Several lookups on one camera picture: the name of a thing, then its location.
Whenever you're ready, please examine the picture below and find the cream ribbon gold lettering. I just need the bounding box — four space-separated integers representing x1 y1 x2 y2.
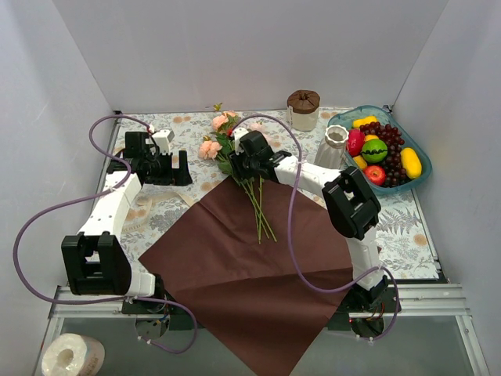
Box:
122 190 195 233

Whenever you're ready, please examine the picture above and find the pink artificial flower bunch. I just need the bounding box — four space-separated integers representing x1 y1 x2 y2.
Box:
197 102 279 246

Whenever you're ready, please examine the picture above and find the red paper bouquet wrap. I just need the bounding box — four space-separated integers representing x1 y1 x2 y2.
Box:
139 179 352 375

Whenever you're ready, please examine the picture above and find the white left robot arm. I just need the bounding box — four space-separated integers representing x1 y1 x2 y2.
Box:
61 129 192 313

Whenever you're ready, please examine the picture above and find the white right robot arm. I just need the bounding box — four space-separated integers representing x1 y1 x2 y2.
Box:
229 127 388 312

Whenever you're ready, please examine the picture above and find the white ribbed ceramic vase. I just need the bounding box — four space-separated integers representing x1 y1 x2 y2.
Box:
314 125 348 169

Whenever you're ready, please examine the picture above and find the brown and white jar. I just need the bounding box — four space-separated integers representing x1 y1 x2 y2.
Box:
287 89 320 132

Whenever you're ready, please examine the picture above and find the red dragon fruit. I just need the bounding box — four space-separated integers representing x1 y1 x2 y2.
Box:
346 128 366 157

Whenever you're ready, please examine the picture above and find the small yellow lemon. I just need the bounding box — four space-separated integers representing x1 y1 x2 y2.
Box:
352 155 368 171

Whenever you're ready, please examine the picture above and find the yellow fruit back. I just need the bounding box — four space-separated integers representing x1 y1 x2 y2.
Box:
352 115 378 128

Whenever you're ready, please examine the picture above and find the green toy watermelon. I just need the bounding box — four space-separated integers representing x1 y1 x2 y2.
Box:
361 139 387 164

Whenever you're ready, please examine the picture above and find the red apple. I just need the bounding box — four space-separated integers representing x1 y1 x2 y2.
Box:
363 165 387 186

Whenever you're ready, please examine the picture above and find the teal plastic fruit basket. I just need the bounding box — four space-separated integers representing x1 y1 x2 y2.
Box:
328 105 432 194

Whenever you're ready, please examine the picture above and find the dark purple grape bunch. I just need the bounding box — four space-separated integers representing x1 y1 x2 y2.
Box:
359 122 409 188

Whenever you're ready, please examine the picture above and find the yellow mango right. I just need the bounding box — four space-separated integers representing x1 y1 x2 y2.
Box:
401 147 422 179

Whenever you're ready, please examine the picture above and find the floral patterned table mat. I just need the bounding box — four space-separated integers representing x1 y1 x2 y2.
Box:
107 108 440 284

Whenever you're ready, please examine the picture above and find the white toilet paper roll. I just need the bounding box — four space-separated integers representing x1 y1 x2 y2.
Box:
41 333 105 376

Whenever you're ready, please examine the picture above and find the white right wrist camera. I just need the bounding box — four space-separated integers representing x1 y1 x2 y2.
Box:
232 127 248 154

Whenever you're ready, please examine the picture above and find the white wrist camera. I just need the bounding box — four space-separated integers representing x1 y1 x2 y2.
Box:
232 127 248 154
151 129 175 154

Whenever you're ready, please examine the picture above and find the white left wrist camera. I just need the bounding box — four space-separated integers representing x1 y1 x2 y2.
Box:
151 129 175 154

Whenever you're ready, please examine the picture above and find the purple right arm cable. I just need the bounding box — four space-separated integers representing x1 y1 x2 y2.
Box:
229 113 401 342

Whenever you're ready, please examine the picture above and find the aluminium frame rail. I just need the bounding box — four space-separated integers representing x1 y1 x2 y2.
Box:
44 284 488 375

